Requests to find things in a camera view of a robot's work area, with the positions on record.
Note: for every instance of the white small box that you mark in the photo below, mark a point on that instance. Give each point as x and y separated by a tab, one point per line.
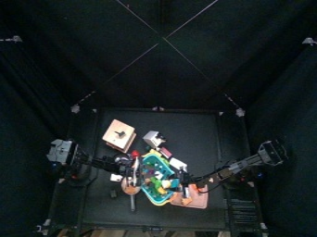
179	163

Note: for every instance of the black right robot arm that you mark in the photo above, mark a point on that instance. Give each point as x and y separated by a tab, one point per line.
244	162

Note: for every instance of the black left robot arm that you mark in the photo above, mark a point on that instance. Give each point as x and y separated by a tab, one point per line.
97	162

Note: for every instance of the orange toy piece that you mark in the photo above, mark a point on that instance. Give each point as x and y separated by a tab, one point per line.
195	188

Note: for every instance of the small white toy piece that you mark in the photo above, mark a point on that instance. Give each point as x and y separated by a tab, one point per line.
116	177

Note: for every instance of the wooden box with black knob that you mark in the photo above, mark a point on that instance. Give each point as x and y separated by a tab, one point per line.
120	135

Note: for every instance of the red toy tomato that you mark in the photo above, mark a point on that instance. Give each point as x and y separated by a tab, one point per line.
136	153

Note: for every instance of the metal frame bracket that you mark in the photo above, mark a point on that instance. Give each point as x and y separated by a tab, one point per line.
240	112
76	108
13	39
308	41

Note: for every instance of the small dark block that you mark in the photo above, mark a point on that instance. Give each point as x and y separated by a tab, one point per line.
113	193

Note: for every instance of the teal plastic basket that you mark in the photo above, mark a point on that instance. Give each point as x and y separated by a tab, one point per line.
156	176

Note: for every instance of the dark red white block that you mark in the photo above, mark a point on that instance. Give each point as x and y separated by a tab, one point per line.
165	152

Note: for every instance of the white grey toy cube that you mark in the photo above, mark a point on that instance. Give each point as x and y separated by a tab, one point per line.
153	138

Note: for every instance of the green toy vegetable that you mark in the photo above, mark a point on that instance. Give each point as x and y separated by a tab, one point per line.
157	184

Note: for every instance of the white text label sticker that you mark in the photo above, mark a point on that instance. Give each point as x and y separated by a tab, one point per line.
244	210

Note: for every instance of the yellow toy tray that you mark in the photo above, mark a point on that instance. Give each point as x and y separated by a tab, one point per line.
153	152

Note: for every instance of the orange yellow toy corn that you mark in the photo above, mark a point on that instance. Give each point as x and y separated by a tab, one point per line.
187	201

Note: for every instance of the white toy egg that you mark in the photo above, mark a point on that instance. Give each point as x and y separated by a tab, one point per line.
167	184

